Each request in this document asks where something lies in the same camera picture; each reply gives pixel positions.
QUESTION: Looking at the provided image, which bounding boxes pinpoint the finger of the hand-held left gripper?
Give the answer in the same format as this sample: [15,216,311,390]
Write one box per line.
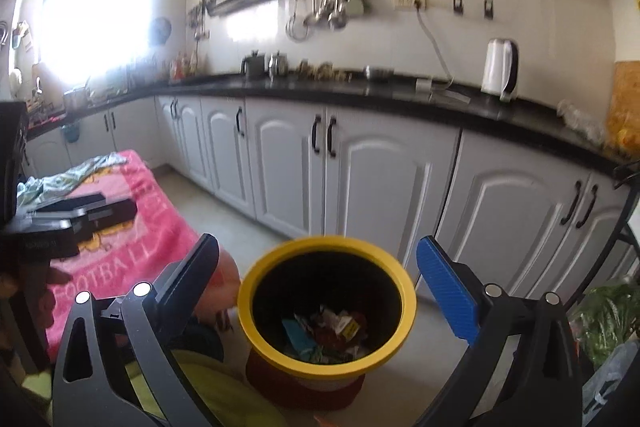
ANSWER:
[37,193,107,214]
[70,200,137,244]

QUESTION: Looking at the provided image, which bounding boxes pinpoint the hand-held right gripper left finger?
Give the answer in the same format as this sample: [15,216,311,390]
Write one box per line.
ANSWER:
[50,233,223,427]

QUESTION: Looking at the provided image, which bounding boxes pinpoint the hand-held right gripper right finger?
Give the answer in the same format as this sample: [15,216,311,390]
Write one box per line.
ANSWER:
[415,234,587,427]

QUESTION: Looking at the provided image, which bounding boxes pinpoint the heap of mixed wrappers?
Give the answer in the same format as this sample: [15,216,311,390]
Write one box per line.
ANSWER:
[295,304,375,363]

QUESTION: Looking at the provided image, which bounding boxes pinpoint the blue knit cloth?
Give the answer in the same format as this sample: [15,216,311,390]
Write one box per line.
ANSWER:
[281,316,317,354]

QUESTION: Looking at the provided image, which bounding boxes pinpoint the yellow trash bin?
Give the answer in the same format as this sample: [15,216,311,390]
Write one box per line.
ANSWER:
[236,234,417,370]

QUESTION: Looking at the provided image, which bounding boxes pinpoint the person's left hand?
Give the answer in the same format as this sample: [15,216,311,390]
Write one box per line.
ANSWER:
[38,268,75,332]

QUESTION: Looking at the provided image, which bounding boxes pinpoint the light blue-green cloth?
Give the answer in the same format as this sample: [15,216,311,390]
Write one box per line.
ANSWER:
[17,154,128,208]

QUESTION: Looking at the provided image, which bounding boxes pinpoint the pink printed blanket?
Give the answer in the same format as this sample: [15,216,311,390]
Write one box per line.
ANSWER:
[45,149,242,349]

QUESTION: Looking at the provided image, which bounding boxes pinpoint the steel cooking pot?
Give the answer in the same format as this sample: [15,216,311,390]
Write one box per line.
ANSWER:
[62,88,88,112]

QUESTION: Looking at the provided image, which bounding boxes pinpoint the white base cabinets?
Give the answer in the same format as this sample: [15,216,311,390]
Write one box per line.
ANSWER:
[25,94,632,288]

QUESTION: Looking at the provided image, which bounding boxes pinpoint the person's yellow-green clothing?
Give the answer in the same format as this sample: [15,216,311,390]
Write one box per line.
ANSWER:
[125,347,287,427]

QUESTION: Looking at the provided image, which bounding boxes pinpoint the green leafy vegetables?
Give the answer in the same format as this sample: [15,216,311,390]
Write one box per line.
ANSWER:
[570,282,640,369]

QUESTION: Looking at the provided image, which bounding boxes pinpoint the cluster of seasoning bottles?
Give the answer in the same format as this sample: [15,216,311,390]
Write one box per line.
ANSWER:
[167,52,201,82]

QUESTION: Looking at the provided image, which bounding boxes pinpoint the bright window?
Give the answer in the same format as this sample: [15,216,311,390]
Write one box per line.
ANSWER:
[30,0,151,78]

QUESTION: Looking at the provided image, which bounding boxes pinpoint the grey-blue plastic bag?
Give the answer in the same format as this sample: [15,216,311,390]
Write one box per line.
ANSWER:
[582,342,640,427]

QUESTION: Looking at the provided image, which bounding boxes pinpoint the black kitchen countertop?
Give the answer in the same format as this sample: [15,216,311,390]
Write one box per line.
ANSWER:
[25,72,640,178]

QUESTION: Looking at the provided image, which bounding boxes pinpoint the dark green pot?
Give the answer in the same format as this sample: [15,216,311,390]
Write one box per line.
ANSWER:
[242,50,268,80]

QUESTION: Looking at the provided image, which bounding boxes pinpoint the small hanging kitchen tools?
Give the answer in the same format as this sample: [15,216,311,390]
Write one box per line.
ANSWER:
[186,2,210,40]

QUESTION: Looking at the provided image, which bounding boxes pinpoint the clear plastic bag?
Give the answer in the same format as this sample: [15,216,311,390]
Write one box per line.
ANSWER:
[557,101,606,142]

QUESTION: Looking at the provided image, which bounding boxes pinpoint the pile of brown dried food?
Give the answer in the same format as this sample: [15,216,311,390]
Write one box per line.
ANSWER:
[297,62,363,82]

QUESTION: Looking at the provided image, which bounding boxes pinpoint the white electric kettle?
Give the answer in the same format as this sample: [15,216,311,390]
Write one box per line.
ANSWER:
[481,38,520,102]

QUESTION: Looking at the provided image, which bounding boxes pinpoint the wooden cutting board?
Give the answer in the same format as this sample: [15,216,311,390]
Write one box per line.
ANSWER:
[607,61,640,152]

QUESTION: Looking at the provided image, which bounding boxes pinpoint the blue round wall plate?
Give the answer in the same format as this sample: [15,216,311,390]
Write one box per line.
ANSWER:
[152,17,173,45]

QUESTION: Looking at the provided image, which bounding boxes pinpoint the grey power cable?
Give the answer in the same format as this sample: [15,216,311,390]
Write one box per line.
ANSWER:
[416,7,454,88]

